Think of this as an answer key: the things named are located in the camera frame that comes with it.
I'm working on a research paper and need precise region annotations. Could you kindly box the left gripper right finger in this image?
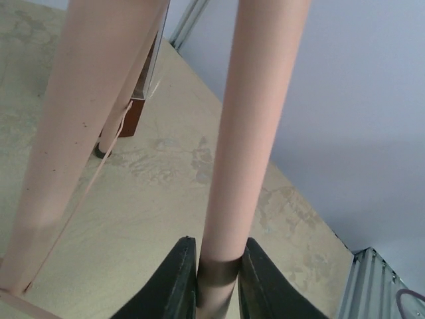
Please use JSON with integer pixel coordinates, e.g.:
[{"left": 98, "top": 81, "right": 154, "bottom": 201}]
[{"left": 238, "top": 237, "right": 327, "bottom": 319}]

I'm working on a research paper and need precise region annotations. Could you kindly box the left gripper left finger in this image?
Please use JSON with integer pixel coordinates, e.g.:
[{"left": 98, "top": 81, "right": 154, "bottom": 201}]
[{"left": 112, "top": 237, "right": 197, "bottom": 319}]

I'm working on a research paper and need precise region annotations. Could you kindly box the brown wooden metronome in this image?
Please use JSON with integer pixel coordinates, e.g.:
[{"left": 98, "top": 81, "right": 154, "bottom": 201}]
[{"left": 119, "top": 35, "right": 155, "bottom": 138}]

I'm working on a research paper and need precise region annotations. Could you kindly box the pink tripod music stand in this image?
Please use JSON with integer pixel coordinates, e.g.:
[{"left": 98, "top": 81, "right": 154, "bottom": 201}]
[{"left": 1, "top": 1, "right": 310, "bottom": 318}]

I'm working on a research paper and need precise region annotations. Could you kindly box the clear plastic metronome cover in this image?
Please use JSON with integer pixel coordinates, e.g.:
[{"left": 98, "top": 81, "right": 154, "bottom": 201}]
[{"left": 131, "top": 8, "right": 168, "bottom": 100}]

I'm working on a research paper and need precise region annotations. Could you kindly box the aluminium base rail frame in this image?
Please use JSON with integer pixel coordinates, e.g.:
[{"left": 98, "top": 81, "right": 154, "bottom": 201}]
[{"left": 336, "top": 247, "right": 424, "bottom": 319}]

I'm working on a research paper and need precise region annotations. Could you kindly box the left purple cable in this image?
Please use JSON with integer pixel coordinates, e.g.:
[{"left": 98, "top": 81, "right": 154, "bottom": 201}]
[{"left": 396, "top": 288, "right": 425, "bottom": 319}]

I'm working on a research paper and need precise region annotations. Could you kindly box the right aluminium corner post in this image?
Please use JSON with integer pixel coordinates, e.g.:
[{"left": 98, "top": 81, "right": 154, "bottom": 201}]
[{"left": 169, "top": 0, "right": 209, "bottom": 52}]

